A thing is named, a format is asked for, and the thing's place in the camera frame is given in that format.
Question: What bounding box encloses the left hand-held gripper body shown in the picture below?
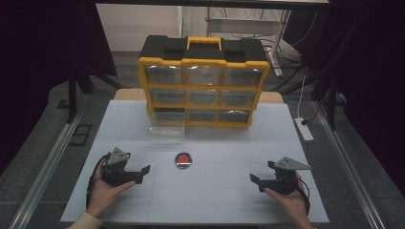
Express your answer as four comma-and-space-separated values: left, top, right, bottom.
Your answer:
100, 146, 144, 187

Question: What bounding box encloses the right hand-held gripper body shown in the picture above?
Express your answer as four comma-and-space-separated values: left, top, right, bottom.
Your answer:
266, 156, 312, 196

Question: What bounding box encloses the person's left hand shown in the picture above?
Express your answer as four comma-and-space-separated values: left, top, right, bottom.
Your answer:
86, 159, 137, 219

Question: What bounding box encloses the person's right hand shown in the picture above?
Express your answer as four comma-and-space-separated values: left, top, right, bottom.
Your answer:
263, 171, 312, 225

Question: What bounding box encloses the round red black-rimmed lid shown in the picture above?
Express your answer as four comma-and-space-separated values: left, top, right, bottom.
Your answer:
174, 152, 193, 170

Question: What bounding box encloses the clear plastic drawer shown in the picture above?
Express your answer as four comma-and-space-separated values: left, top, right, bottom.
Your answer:
149, 108, 186, 138

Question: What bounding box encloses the white power strip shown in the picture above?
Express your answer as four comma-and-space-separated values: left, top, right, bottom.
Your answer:
292, 116, 315, 143

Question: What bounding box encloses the wooden table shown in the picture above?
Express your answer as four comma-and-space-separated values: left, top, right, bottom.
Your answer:
113, 88, 285, 105

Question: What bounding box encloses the black metal stand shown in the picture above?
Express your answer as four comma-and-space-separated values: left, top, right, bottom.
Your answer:
66, 60, 124, 124
310, 74, 339, 132

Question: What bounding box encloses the yellow black drawer organizer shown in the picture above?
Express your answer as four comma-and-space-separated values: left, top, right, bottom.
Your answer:
137, 35, 271, 130

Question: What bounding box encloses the dark curtain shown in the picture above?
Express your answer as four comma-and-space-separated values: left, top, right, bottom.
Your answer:
0, 0, 118, 177
282, 0, 405, 197

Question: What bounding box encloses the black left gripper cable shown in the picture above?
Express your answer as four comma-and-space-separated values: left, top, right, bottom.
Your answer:
85, 154, 109, 209

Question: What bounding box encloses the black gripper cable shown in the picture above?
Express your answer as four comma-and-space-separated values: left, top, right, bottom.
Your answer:
85, 154, 109, 209
297, 177, 311, 215

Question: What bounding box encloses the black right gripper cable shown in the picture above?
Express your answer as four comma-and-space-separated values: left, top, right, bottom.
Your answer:
297, 177, 311, 215

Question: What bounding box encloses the black plug with cable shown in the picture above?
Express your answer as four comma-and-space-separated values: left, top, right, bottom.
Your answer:
300, 109, 320, 126

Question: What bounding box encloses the aluminium rail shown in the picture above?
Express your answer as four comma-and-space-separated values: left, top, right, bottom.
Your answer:
313, 100, 387, 229
9, 106, 86, 229

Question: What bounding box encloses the white power cable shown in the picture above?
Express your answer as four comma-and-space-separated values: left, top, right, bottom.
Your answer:
296, 75, 308, 119

